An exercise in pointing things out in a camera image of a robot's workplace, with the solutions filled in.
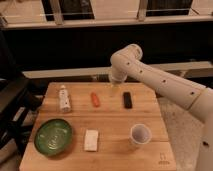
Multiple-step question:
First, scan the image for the white rectangular block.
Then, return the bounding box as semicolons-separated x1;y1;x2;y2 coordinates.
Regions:
84;130;99;151

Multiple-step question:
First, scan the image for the black chair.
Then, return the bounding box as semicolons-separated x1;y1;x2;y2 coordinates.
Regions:
0;77;42;155

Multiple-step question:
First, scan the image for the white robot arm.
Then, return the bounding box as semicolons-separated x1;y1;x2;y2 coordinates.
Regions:
109;44;213;171

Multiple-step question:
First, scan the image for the black rectangular block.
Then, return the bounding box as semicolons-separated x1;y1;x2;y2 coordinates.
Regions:
123;92;132;109

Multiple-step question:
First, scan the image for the white plastic bottle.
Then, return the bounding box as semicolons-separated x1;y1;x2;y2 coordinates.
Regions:
59;85;71;113

